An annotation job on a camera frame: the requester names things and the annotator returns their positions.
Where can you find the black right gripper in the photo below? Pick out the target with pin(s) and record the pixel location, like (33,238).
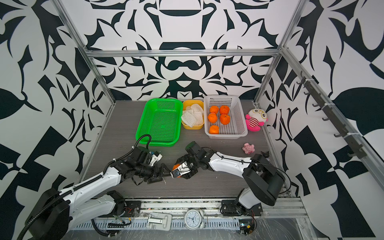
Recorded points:
(183,158)

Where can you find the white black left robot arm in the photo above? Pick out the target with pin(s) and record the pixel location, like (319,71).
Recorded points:
(57,212)

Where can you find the white rectangular device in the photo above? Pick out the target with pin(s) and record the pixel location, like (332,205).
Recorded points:
(159,221)

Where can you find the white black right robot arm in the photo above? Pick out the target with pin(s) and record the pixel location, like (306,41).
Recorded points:
(264,180)

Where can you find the white foam net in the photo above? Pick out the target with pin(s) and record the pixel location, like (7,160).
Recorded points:
(197,108)
(199,116)
(188,119)

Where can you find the white analog clock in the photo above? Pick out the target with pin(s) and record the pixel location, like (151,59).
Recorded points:
(193,219)

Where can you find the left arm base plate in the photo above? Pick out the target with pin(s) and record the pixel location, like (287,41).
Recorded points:
(127,210)

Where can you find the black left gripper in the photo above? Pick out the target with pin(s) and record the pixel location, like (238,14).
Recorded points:
(154,176)

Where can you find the small black figurine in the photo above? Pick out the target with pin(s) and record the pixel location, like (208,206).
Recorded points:
(266,154)

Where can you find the small pink pig toy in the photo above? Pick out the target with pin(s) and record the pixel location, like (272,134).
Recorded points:
(248,148)

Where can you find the white perforated plastic basket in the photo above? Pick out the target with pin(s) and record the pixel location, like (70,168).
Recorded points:
(236,128)

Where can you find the black hook rail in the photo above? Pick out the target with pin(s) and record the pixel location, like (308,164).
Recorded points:
(334,115)

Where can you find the netted orange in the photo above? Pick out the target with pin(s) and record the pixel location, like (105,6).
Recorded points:
(176,171)
(225,119)
(214,130)
(224,110)
(212,118)

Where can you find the green plastic basket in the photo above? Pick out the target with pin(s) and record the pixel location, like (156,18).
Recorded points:
(162,120)

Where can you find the pink white plush doll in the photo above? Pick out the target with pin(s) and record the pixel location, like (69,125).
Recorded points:
(255,119)

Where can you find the orange being unwrapped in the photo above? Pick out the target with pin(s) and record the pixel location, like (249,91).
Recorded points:
(214,110)

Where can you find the small circuit board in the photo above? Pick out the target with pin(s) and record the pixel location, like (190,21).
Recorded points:
(246,226)

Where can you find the yellow plastic tub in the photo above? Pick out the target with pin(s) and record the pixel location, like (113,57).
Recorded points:
(187,107)

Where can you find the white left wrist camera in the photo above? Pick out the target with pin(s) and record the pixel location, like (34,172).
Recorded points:
(156,156)

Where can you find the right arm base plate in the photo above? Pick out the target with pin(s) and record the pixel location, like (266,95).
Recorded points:
(231,208)

